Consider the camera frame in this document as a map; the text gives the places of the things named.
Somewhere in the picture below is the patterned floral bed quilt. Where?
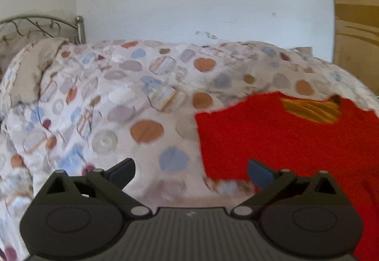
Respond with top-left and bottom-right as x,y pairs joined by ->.
1,38 -> 378,260

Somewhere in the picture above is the beige pillow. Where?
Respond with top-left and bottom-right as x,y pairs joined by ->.
291,47 -> 313,56

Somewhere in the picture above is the red knit sweater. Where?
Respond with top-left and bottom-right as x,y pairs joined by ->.
195,92 -> 378,260

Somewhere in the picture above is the metal bed headboard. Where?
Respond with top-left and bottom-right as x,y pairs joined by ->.
0,14 -> 87,72

